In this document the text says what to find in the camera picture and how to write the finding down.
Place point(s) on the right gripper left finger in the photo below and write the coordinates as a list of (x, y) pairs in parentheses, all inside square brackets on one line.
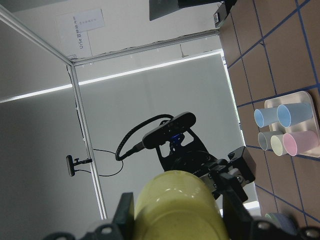
[(121, 227)]

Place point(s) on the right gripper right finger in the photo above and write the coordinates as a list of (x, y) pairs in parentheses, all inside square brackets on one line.
[(241, 225)]

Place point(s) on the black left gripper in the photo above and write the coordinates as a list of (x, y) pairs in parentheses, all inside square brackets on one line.
[(218, 174)]

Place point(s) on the yellow plastic cup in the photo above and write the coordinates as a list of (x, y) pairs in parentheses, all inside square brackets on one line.
[(177, 205)]

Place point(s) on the grey plastic cup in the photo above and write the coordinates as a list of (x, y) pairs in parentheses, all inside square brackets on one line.
[(264, 139)]

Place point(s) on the cream plastic cup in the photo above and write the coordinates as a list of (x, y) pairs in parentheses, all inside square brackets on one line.
[(277, 145)]

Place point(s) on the blue plastic cup far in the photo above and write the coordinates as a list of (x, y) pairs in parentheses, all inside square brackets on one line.
[(265, 116)]

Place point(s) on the blue plastic cup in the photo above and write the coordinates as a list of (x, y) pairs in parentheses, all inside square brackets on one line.
[(265, 116), (294, 113)]

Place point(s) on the pink plastic cup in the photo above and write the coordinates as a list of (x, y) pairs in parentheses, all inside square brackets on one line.
[(296, 143)]

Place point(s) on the blue plastic cup near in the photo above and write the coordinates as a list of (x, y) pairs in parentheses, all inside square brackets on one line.
[(294, 113)]

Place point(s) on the green bowl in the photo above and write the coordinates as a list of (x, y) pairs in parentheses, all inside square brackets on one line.
[(268, 216)]

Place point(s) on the blue bowl underneath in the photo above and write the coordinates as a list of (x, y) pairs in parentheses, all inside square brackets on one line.
[(284, 223)]

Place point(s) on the cream plastic tray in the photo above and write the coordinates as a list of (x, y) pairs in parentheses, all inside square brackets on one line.
[(293, 125)]

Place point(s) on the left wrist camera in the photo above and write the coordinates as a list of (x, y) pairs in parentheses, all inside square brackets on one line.
[(164, 132)]

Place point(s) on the black side camera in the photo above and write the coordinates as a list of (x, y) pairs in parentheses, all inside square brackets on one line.
[(71, 163)]

